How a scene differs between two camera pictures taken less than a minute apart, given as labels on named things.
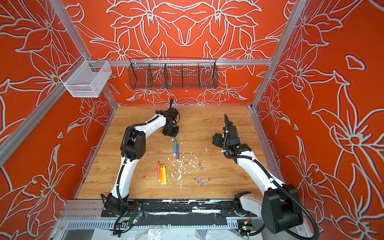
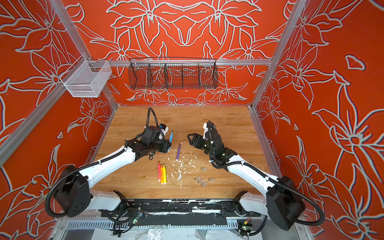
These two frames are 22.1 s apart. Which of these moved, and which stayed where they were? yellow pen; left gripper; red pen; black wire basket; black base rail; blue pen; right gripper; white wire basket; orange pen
Moved: right gripper; left gripper; blue pen
Stayed: black base rail; red pen; orange pen; yellow pen; white wire basket; black wire basket
